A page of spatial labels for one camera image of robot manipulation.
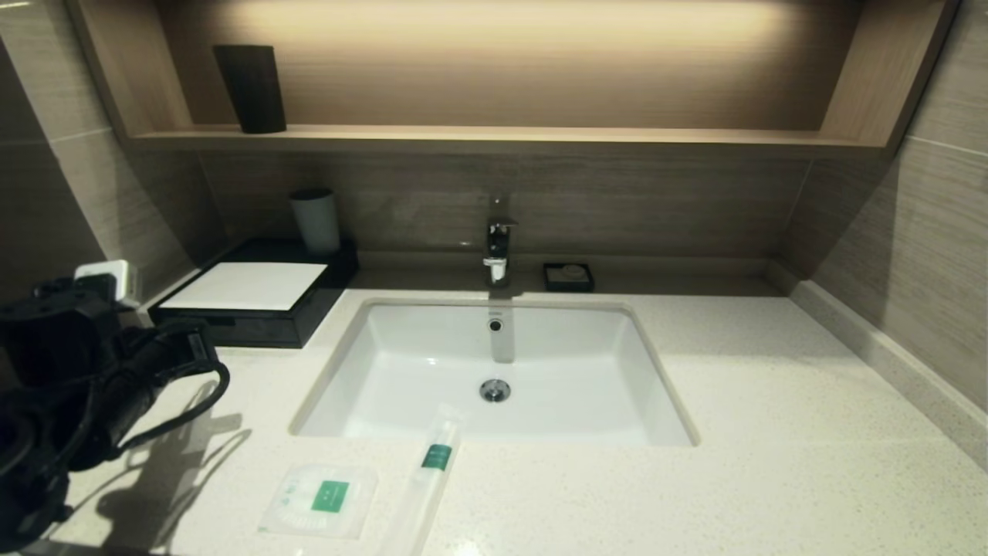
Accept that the black box white ribbed top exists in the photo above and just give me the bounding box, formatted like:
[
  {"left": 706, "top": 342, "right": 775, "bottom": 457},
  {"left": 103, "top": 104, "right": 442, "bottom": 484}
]
[{"left": 147, "top": 238, "right": 360, "bottom": 350}]

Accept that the pale grey cup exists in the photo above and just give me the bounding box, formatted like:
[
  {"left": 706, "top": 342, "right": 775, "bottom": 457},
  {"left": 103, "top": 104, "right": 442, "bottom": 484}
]
[{"left": 290, "top": 188, "right": 342, "bottom": 257}]

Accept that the square frosted packet green label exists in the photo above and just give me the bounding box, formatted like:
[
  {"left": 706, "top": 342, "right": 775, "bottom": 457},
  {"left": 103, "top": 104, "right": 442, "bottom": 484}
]
[{"left": 259, "top": 462, "right": 379, "bottom": 539}]

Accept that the dark tapered cup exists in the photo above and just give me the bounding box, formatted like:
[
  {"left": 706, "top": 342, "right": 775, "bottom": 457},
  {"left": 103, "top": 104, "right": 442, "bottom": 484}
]
[{"left": 212, "top": 45, "right": 287, "bottom": 134}]

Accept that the long frosted toothbrush packet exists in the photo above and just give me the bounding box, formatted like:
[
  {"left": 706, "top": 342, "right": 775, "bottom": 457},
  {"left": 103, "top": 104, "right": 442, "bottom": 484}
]
[{"left": 378, "top": 403, "right": 470, "bottom": 556}]

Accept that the chrome faucet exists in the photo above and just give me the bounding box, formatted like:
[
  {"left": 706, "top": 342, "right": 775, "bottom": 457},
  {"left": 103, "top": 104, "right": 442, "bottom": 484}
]
[{"left": 483, "top": 195, "right": 519, "bottom": 289}]

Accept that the black soap dish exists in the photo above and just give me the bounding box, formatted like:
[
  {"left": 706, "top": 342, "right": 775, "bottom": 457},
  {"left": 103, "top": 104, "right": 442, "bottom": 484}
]
[{"left": 543, "top": 263, "right": 595, "bottom": 293}]

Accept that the white ceramic sink basin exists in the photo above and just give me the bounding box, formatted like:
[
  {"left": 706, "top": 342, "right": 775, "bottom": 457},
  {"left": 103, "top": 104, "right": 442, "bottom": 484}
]
[{"left": 290, "top": 297, "right": 700, "bottom": 449}]

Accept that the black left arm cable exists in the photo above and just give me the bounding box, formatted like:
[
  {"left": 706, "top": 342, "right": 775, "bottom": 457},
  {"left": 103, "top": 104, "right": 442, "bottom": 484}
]
[{"left": 116, "top": 361, "right": 232, "bottom": 456}]

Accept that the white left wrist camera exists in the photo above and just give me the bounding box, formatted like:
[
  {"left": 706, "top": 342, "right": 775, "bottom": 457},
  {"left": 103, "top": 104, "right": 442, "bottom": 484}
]
[{"left": 75, "top": 260, "right": 142, "bottom": 308}]

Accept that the wooden wall shelf niche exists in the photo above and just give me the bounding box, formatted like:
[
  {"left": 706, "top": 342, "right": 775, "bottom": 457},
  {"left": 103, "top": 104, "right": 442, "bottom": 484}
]
[{"left": 66, "top": 0, "right": 962, "bottom": 161}]

